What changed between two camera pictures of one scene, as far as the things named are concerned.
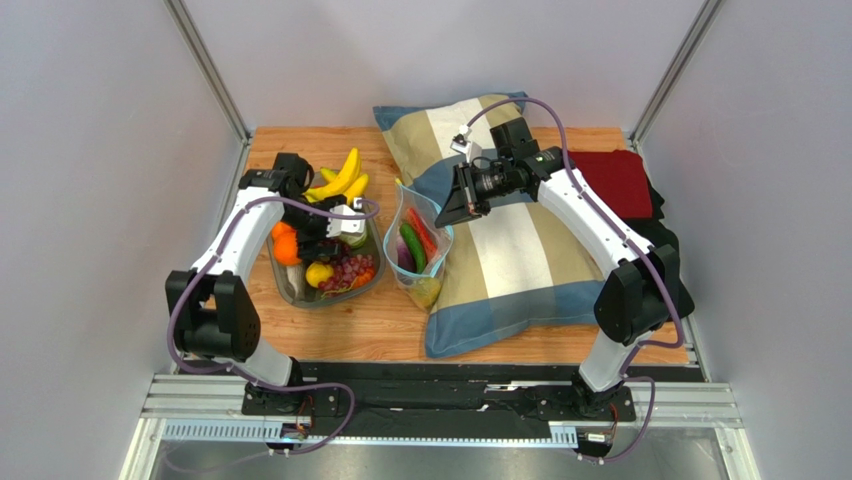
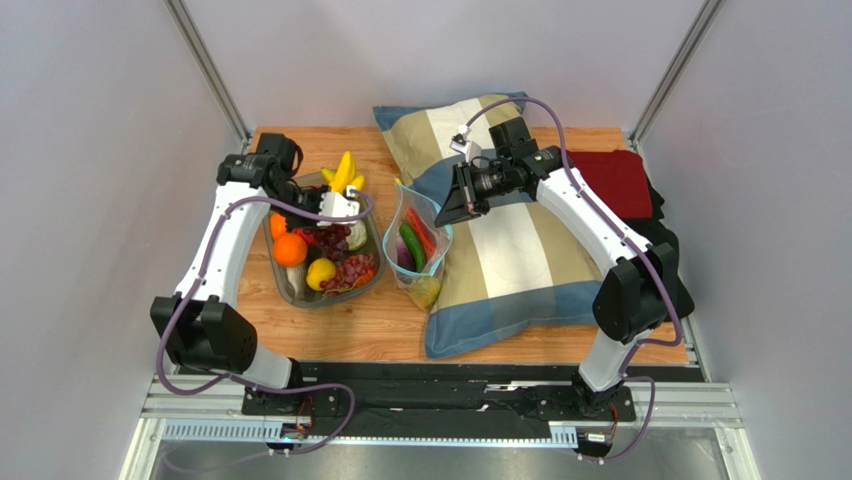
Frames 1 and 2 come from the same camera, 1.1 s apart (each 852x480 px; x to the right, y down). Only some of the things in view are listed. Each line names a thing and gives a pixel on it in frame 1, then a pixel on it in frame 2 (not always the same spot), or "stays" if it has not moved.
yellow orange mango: (426, 290) stays
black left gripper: (308, 246) → (317, 194)
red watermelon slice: (430, 246) stays
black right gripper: (470, 192) stays
